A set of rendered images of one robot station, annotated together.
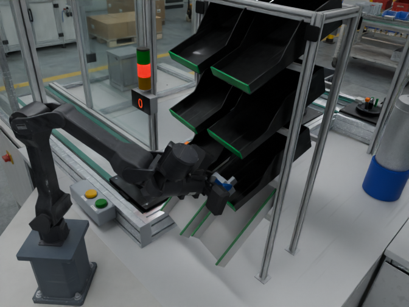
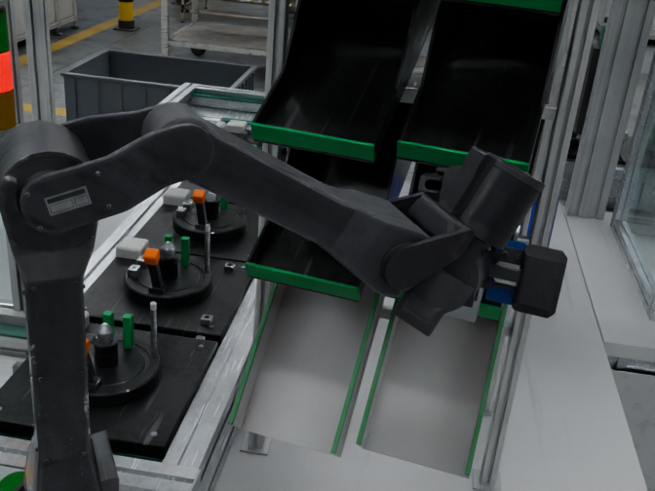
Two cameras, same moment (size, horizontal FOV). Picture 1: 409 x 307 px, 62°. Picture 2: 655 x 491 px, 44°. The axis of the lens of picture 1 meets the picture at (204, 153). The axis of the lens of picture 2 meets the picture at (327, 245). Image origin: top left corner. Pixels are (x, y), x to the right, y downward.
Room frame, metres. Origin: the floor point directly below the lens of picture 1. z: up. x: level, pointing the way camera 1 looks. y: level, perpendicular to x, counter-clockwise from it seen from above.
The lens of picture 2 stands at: (0.18, 0.52, 1.62)
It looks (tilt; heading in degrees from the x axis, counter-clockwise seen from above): 26 degrees down; 322
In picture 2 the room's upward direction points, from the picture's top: 5 degrees clockwise
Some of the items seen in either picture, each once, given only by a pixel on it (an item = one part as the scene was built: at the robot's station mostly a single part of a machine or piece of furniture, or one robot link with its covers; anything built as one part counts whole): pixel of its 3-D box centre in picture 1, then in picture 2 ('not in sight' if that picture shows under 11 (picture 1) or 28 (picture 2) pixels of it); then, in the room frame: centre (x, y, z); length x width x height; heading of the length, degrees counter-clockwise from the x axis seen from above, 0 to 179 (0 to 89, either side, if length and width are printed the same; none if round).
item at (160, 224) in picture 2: not in sight; (211, 206); (1.41, -0.15, 1.01); 0.24 x 0.24 x 0.13; 46
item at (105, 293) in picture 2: not in sight; (168, 263); (1.24, 0.02, 1.01); 0.24 x 0.24 x 0.13; 46
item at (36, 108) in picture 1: (44, 168); (62, 358); (0.65, 0.38, 1.30); 0.07 x 0.06 x 0.32; 167
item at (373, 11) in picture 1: (367, 8); not in sight; (6.03, -2.54, 0.90); 0.40 x 0.30 x 0.17; 137
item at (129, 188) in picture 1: (152, 181); (107, 381); (1.05, 0.20, 0.96); 0.24 x 0.24 x 0.02; 46
